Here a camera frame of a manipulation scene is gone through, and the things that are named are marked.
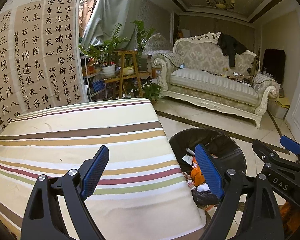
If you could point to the white bag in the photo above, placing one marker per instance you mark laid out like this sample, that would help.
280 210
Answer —
203 187

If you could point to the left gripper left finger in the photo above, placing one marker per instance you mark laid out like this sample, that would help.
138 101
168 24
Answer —
43 217

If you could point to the black lined trash bin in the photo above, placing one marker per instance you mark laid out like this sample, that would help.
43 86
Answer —
218 145

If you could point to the tall green plant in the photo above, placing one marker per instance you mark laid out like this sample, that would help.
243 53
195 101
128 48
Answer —
142 37

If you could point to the white metal shelf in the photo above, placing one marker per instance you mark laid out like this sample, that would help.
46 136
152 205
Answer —
93 79

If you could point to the ornate white sofa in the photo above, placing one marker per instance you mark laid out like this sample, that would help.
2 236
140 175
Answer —
184 75

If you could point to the small leafy floor plant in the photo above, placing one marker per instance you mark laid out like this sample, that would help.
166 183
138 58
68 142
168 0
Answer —
151 91

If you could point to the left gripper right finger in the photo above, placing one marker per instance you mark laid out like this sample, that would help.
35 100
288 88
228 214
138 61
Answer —
261 217

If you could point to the small white yogurt bottle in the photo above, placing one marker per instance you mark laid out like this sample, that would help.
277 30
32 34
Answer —
191 185

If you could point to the calligraphy wall scroll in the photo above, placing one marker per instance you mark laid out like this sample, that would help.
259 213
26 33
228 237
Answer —
39 57

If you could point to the potted plant white pot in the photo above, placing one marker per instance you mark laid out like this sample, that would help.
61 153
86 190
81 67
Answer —
105 53

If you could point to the clutter on sofa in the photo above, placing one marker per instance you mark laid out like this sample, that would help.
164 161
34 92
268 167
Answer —
247 79

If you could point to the teal white tube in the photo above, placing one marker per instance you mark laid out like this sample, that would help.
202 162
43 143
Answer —
189 151

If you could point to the grey green curtain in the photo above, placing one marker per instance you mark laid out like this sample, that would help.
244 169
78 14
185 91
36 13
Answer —
106 15

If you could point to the wooden plant stand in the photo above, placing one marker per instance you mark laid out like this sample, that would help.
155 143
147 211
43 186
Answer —
124 75

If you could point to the black jacket on sofa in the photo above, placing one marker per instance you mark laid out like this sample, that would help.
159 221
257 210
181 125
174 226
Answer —
230 47

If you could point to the orange plastic bag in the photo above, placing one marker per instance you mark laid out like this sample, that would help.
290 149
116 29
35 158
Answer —
196 173

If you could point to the chandelier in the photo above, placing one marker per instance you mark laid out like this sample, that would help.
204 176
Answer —
221 4

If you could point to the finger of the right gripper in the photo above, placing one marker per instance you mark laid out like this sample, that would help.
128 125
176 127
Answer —
290 145
265 149

